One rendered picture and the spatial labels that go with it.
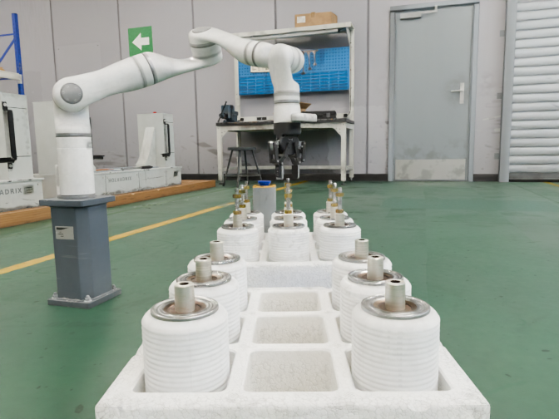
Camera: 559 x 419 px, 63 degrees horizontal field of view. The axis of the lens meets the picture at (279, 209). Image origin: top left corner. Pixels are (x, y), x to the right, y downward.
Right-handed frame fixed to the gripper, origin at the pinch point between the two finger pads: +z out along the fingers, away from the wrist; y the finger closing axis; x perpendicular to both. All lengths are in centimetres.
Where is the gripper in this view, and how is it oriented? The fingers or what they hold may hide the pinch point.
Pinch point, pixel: (288, 174)
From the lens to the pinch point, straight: 128.4
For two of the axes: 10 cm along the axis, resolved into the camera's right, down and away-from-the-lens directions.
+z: 0.2, 9.9, 1.3
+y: -6.5, 1.1, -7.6
